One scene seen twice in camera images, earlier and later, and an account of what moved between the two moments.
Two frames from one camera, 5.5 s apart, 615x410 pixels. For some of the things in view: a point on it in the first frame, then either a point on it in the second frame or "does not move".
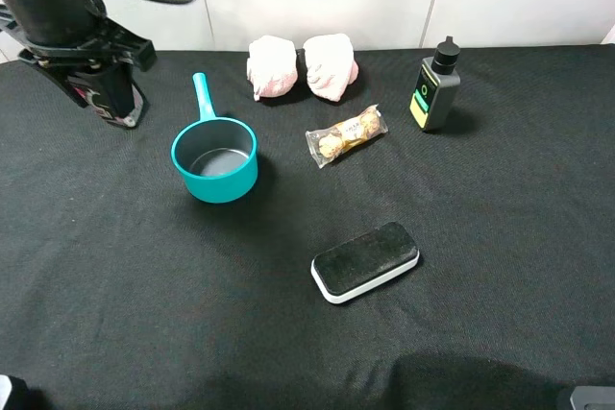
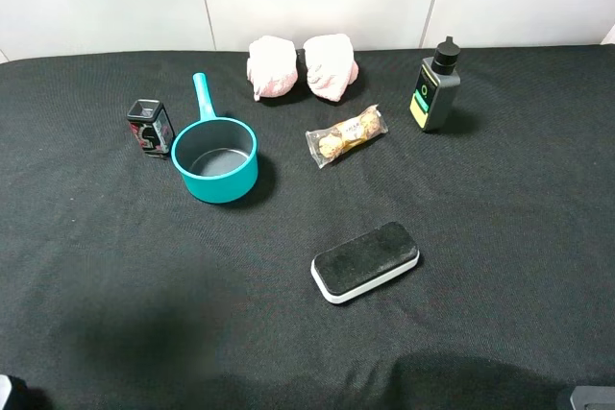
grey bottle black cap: [437, 82] does not move
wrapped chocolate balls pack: [330, 141] does not move
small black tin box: [118, 100] -> [151, 125]
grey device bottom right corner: [593, 397] does not move
